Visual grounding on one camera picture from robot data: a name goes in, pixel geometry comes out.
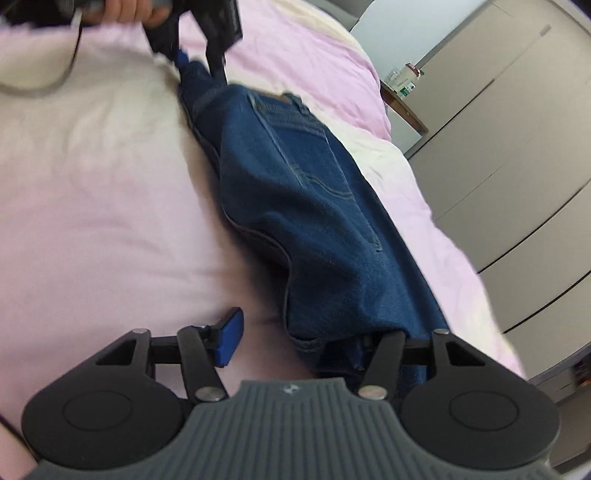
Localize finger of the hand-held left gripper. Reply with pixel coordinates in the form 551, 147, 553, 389
205, 41, 228, 88
172, 46, 190, 79

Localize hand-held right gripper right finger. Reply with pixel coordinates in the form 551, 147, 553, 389
358, 329, 488, 401

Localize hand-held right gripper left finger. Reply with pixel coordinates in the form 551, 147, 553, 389
95, 307, 245, 403

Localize blue denim pants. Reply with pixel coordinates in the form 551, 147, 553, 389
177, 60, 448, 394

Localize person's left hand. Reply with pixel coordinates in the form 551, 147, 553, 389
81, 0, 172, 27

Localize pink and cream blanket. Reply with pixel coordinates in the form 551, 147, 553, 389
0, 0, 528, 437

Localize white jar with green label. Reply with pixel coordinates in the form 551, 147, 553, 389
400, 62, 423, 99

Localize brown wooden side table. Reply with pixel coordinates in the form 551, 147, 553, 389
379, 79, 430, 136

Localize beige wardrobe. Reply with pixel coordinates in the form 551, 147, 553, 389
406, 0, 591, 386

